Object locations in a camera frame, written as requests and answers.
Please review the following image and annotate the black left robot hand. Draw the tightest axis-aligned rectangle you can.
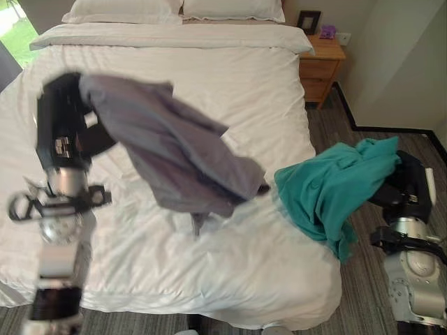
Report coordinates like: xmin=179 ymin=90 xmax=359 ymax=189
xmin=34 ymin=71 xmax=118 ymax=169

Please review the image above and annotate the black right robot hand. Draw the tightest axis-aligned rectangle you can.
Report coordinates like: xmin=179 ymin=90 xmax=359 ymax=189
xmin=369 ymin=149 xmax=437 ymax=224

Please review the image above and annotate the teal garment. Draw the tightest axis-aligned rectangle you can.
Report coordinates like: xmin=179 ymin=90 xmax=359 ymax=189
xmin=274 ymin=136 xmax=402 ymax=265

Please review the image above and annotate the grey garment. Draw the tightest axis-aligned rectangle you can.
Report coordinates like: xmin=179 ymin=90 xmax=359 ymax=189
xmin=78 ymin=73 xmax=270 ymax=237

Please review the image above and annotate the bed with white duvet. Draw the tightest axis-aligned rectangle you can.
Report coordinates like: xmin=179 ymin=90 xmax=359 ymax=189
xmin=0 ymin=23 xmax=343 ymax=331

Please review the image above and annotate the white pillow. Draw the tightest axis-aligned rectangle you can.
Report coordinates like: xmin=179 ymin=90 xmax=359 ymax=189
xmin=61 ymin=0 xmax=184 ymax=25
xmin=181 ymin=0 xmax=286 ymax=24

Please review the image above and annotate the wooden nightstand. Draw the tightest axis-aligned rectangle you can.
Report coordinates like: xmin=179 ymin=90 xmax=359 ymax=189
xmin=298 ymin=33 xmax=347 ymax=110

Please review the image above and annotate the black picture frame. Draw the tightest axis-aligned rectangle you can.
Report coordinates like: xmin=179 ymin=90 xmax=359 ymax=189
xmin=297 ymin=10 xmax=322 ymax=36

